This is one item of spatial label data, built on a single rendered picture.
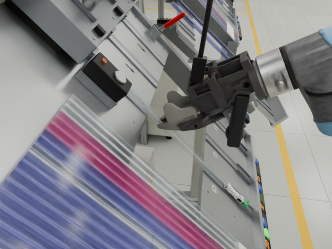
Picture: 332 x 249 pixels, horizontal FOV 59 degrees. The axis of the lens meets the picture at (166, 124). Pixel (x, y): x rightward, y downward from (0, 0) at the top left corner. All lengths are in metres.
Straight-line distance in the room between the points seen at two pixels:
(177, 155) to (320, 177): 0.88
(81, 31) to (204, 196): 0.38
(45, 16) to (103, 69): 0.11
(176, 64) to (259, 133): 1.46
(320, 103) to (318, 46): 0.10
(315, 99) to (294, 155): 1.58
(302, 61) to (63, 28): 0.36
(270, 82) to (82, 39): 0.30
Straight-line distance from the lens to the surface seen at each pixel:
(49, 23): 0.50
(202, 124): 0.53
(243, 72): 0.51
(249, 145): 0.95
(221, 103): 0.52
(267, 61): 0.51
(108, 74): 0.48
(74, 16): 0.50
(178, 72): 0.87
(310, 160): 2.13
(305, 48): 0.51
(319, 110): 0.57
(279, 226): 1.71
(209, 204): 0.62
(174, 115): 0.55
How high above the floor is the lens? 1.33
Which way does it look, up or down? 37 degrees down
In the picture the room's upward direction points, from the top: straight up
